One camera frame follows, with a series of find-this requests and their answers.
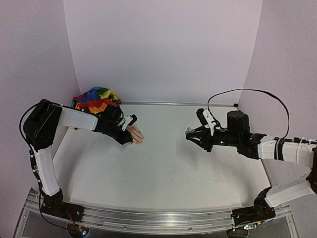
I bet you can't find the glitter nail polish bottle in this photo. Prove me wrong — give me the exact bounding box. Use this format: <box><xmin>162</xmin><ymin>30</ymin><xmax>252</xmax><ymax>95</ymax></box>
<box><xmin>185</xmin><ymin>127</ymin><xmax>195</xmax><ymax>134</ymax></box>

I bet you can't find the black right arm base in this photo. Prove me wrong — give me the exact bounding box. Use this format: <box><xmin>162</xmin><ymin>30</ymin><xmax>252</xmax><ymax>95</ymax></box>
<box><xmin>231</xmin><ymin>187</ymin><xmax>275</xmax><ymax>228</ymax></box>

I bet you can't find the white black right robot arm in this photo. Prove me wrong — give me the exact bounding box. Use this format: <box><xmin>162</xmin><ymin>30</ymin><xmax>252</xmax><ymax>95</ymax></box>
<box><xmin>185</xmin><ymin>109</ymin><xmax>317</xmax><ymax>208</ymax></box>

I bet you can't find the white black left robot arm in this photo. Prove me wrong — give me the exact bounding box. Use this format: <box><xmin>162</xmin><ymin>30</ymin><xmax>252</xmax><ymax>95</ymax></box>
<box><xmin>19</xmin><ymin>99</ymin><xmax>137</xmax><ymax>197</ymax></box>

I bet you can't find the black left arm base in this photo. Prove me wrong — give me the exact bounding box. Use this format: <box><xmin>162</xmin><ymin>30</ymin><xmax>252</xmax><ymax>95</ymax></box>
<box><xmin>41</xmin><ymin>189</ymin><xmax>84</xmax><ymax>222</ymax></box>

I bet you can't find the mannequin hand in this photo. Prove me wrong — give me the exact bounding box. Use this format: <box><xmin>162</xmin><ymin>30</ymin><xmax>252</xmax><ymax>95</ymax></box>
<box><xmin>126</xmin><ymin>125</ymin><xmax>144</xmax><ymax>144</ymax></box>

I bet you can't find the rainbow colored sleeve cloth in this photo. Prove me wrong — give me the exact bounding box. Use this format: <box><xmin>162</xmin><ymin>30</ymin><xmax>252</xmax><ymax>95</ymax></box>
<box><xmin>71</xmin><ymin>87</ymin><xmax>121</xmax><ymax>116</ymax></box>

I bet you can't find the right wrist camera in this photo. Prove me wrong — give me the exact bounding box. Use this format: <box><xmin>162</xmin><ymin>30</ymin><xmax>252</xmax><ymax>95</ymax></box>
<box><xmin>196</xmin><ymin>108</ymin><xmax>221</xmax><ymax>136</ymax></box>

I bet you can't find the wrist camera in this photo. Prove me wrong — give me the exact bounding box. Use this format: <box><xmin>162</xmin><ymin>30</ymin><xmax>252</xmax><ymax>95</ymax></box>
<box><xmin>118</xmin><ymin>114</ymin><xmax>137</xmax><ymax>131</ymax></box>
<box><xmin>196</xmin><ymin>108</ymin><xmax>221</xmax><ymax>136</ymax></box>

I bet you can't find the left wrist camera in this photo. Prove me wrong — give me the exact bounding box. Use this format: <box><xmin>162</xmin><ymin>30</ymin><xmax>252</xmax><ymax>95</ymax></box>
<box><xmin>118</xmin><ymin>114</ymin><xmax>137</xmax><ymax>131</ymax></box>

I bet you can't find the black right camera cable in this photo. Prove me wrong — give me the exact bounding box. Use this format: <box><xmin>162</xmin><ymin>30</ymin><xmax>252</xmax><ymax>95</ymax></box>
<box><xmin>207</xmin><ymin>89</ymin><xmax>291</xmax><ymax>139</ymax></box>

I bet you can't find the aluminium front rail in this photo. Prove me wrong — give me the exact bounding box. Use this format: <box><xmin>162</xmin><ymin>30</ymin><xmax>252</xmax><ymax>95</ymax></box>
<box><xmin>14</xmin><ymin>191</ymin><xmax>299</xmax><ymax>238</ymax></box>

